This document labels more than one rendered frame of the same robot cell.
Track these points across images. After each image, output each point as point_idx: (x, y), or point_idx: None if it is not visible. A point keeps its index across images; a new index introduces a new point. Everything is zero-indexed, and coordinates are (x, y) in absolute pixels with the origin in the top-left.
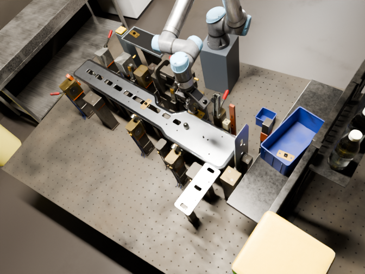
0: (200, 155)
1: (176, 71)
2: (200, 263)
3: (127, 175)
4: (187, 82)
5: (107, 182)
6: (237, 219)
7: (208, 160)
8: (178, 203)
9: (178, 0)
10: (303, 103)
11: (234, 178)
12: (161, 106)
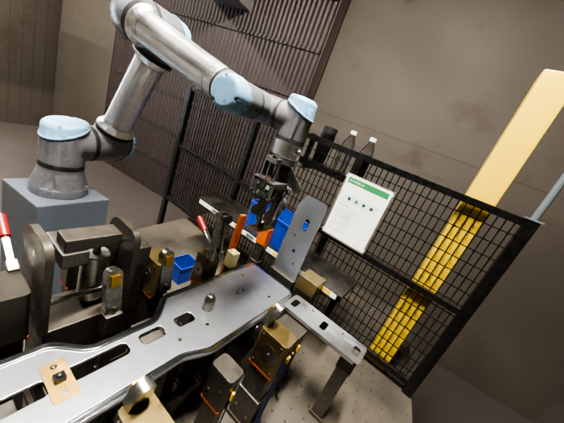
0: (269, 306)
1: (312, 119)
2: (375, 414)
3: None
4: (300, 146)
5: None
6: (310, 350)
7: (279, 300)
8: (354, 357)
9: (178, 32)
10: (225, 211)
11: (315, 275)
12: (112, 338)
